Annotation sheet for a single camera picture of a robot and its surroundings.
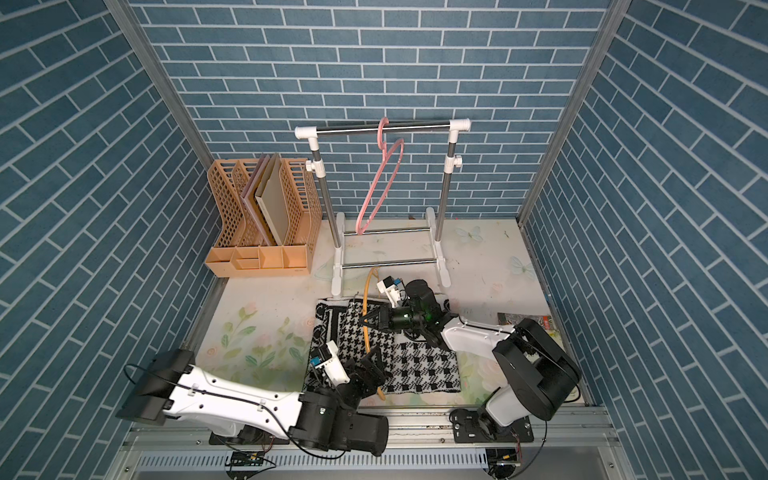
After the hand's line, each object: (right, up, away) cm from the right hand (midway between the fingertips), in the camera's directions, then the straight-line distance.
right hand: (364, 323), depth 78 cm
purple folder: (-34, +35, +8) cm, 50 cm away
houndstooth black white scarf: (+12, -13, +4) cm, 18 cm away
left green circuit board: (-28, -31, -6) cm, 42 cm away
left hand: (+5, -8, -9) cm, 13 cm away
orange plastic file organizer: (-45, +19, +23) cm, 54 cm away
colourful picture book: (+44, -3, +16) cm, 47 cm away
